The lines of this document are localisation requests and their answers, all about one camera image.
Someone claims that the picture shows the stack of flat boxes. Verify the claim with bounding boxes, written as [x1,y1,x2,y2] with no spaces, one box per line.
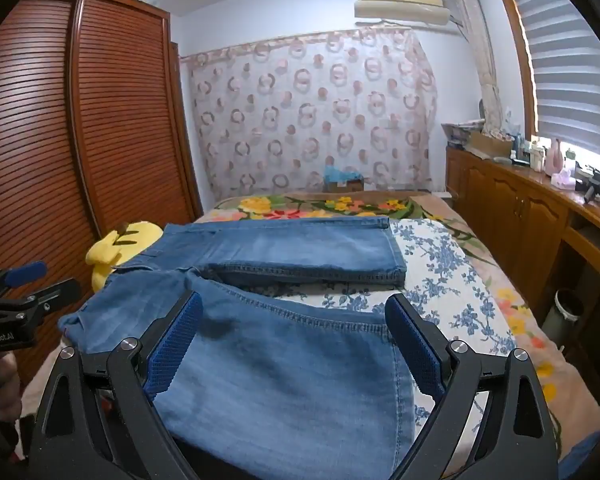
[441,119,486,149]

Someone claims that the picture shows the blue denim pants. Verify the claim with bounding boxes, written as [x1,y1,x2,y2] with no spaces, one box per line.
[59,215,417,480]

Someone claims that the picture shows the small cardboard box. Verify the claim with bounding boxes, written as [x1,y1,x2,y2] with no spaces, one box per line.
[326,176,365,194]

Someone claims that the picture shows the beige lace curtain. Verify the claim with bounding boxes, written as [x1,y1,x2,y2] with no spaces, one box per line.
[450,0,506,137]

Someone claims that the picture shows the white wall air conditioner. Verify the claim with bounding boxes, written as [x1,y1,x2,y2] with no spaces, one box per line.
[354,0,452,28]

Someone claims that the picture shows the wooden side cabinet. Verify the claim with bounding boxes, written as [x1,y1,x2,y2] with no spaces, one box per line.
[445,144,600,322]

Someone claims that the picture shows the yellow plush toy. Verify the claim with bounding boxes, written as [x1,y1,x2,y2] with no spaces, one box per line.
[85,219,165,293]

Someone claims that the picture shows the striped window blind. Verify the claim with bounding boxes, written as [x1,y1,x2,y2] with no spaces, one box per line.
[500,0,600,161]

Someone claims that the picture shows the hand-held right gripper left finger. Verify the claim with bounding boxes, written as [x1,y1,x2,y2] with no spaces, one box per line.
[30,290,204,480]

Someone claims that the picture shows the grey trash bin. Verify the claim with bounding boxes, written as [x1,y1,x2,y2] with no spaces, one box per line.
[542,287,589,344]

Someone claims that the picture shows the pink vase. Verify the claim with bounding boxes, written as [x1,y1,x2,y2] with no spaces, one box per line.
[547,138,564,177]

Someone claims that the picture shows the open cardboard box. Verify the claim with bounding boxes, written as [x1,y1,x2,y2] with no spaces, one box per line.
[467,132,514,159]

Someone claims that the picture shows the wooden slatted wardrobe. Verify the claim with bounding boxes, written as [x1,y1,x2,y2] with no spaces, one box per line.
[0,0,204,396]

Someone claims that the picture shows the blue floral bed sheet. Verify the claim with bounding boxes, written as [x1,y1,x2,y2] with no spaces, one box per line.
[274,217,520,466]

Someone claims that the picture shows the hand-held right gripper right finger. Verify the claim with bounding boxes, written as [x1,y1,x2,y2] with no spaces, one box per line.
[385,293,559,480]

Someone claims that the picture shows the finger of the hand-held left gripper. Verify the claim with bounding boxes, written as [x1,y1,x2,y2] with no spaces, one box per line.
[0,261,49,297]
[7,279,82,313]

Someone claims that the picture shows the small black tripod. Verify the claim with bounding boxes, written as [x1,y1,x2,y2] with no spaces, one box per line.
[582,170,600,207]

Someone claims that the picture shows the wooden window frame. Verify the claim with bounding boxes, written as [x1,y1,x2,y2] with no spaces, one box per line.
[490,0,542,142]

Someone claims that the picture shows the circle-print sheer curtain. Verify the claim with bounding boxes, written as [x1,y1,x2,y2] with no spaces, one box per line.
[180,27,438,202]

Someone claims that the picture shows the person's left hand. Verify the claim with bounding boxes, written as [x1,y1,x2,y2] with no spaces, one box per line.
[0,354,23,418]

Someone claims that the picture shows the flower-print blanket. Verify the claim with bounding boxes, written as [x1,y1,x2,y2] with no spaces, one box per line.
[195,192,600,443]

